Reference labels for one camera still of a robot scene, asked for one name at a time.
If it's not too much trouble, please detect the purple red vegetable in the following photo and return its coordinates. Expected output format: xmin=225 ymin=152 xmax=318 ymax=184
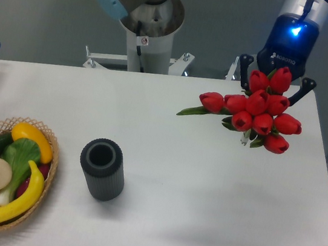
xmin=15 ymin=164 xmax=50 ymax=198

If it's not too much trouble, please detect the yellow banana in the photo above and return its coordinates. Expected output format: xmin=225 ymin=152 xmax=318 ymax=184
xmin=0 ymin=161 xmax=45 ymax=223

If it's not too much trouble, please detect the white metal base frame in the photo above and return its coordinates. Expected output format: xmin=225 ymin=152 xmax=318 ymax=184
xmin=82 ymin=45 xmax=239 ymax=81

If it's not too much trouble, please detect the red tulip bouquet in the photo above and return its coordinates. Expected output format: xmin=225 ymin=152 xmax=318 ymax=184
xmin=177 ymin=67 xmax=302 ymax=155

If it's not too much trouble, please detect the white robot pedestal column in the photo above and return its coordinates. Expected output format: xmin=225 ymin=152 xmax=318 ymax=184
xmin=125 ymin=28 xmax=174 ymax=75

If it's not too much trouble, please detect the dark grey ribbed vase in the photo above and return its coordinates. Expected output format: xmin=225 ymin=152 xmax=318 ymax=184
xmin=80 ymin=138 xmax=125 ymax=202

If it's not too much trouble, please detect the green bok choy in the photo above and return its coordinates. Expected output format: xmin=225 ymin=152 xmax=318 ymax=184
xmin=0 ymin=138 xmax=41 ymax=207

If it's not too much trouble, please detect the woven wicker basket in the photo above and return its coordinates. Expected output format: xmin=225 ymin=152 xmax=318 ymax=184
xmin=0 ymin=117 xmax=59 ymax=231

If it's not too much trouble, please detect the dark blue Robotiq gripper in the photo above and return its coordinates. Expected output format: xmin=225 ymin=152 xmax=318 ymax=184
xmin=239 ymin=14 xmax=319 ymax=107

